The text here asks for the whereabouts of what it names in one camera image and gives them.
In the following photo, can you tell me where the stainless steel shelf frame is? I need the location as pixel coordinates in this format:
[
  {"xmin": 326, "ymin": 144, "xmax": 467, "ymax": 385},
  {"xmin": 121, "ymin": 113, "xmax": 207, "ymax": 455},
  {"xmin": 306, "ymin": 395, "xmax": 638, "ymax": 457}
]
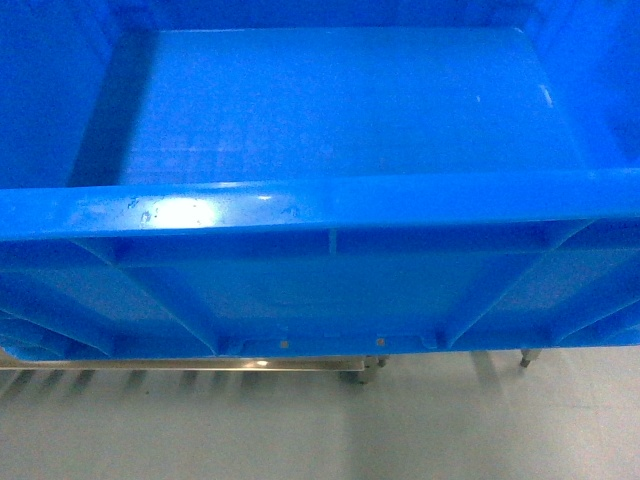
[{"xmin": 0, "ymin": 345, "xmax": 544, "ymax": 387}]

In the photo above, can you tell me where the large blue plastic crate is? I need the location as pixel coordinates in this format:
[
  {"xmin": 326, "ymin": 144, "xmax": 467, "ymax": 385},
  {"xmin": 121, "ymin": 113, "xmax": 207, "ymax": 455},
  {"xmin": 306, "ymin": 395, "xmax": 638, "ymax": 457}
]
[{"xmin": 1, "ymin": 1, "xmax": 639, "ymax": 362}]

